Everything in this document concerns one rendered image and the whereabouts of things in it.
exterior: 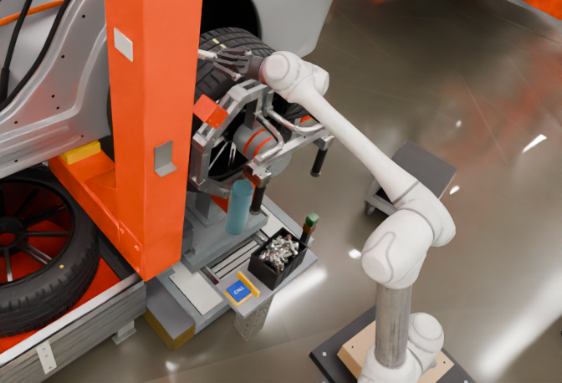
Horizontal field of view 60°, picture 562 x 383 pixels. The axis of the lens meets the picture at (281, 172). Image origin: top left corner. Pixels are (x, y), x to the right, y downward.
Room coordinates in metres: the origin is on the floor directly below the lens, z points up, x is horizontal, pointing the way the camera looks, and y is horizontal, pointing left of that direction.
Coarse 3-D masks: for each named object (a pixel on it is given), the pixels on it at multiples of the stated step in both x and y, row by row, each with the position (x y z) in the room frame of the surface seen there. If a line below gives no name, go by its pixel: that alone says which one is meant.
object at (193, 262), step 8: (264, 216) 1.68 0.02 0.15; (248, 224) 1.59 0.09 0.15; (256, 224) 1.59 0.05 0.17; (264, 224) 1.65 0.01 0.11; (248, 232) 1.55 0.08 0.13; (224, 240) 1.46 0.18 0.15; (232, 240) 1.46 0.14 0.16; (240, 240) 1.51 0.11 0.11; (208, 248) 1.38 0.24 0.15; (216, 248) 1.39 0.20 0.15; (224, 248) 1.42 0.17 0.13; (184, 256) 1.29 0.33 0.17; (192, 256) 1.32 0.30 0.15; (200, 256) 1.33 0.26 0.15; (208, 256) 1.33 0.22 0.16; (216, 256) 1.38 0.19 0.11; (184, 264) 1.29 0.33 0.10; (192, 264) 1.26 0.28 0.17; (200, 264) 1.29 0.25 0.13; (192, 272) 1.26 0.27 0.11
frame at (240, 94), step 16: (256, 80) 1.45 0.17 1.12; (240, 96) 1.34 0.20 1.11; (256, 96) 1.40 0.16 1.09; (208, 128) 1.28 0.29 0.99; (224, 128) 1.29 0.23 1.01; (192, 144) 1.24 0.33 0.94; (208, 144) 1.23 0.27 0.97; (192, 160) 1.24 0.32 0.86; (208, 160) 1.24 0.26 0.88; (192, 176) 1.24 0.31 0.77; (240, 176) 1.46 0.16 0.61; (208, 192) 1.26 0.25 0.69; (224, 192) 1.34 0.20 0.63
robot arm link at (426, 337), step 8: (416, 320) 0.96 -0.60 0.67; (424, 320) 0.97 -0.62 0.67; (432, 320) 0.98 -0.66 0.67; (416, 328) 0.94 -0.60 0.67; (424, 328) 0.94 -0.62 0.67; (432, 328) 0.95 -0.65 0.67; (440, 328) 0.96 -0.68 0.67; (408, 336) 0.91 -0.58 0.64; (416, 336) 0.91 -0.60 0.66; (424, 336) 0.91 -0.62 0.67; (432, 336) 0.92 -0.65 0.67; (440, 336) 0.93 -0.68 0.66; (408, 344) 0.89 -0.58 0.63; (416, 344) 0.89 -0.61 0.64; (424, 344) 0.89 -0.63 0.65; (432, 344) 0.90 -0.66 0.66; (440, 344) 0.91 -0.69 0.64; (416, 352) 0.87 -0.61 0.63; (424, 352) 0.88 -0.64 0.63; (432, 352) 0.89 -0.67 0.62; (424, 360) 0.86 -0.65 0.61; (424, 368) 0.84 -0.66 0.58
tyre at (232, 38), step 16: (208, 32) 1.58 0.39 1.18; (224, 32) 1.61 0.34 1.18; (240, 32) 1.67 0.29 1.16; (208, 48) 1.49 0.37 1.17; (240, 48) 1.53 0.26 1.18; (256, 48) 1.57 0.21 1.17; (208, 64) 1.42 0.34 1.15; (208, 80) 1.36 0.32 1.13; (224, 80) 1.38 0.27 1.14; (240, 80) 1.44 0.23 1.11; (208, 96) 1.32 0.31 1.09; (192, 128) 1.27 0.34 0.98; (224, 176) 1.45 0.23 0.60
